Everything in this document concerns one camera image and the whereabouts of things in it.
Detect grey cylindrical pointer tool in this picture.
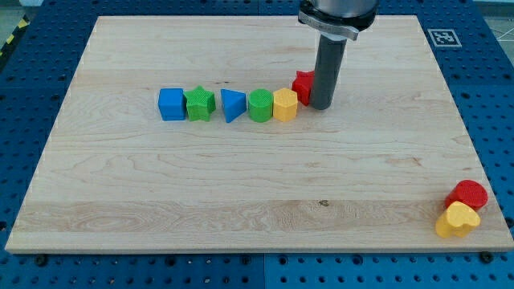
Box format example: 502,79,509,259
310,35,346,110

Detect yellow hexagon block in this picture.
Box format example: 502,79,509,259
273,88,298,122

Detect yellow heart block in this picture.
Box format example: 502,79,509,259
434,201,481,238

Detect red cylinder block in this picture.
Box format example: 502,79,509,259
444,179,488,210

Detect green star block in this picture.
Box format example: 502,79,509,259
184,86,216,121

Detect green cylinder block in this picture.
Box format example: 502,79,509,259
248,88,273,123

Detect white fiducial marker tag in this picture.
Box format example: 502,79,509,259
427,28,462,47

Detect wooden board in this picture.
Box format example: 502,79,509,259
6,15,513,254

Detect red star block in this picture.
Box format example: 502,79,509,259
292,71,315,106

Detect blue triangle block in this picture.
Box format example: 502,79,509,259
220,88,247,123

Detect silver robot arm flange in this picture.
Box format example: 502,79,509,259
298,0,379,41

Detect blue cube block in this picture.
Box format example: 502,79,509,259
157,88,186,121

